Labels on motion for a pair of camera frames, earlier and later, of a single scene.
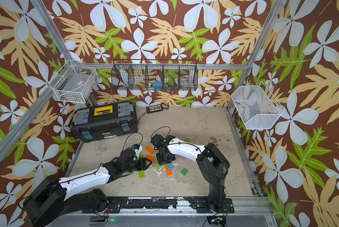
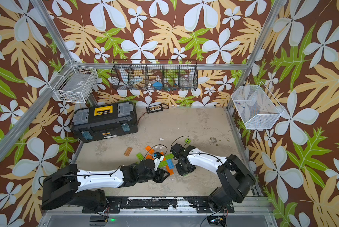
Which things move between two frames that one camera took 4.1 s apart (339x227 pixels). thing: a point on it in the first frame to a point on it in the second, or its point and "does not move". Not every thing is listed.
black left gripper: (143, 162) to (160, 176)
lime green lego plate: (158, 166) does not move
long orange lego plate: (168, 171) does not move
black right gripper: (160, 162) to (181, 172)
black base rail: (116, 205) does not move
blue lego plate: (170, 166) does not move
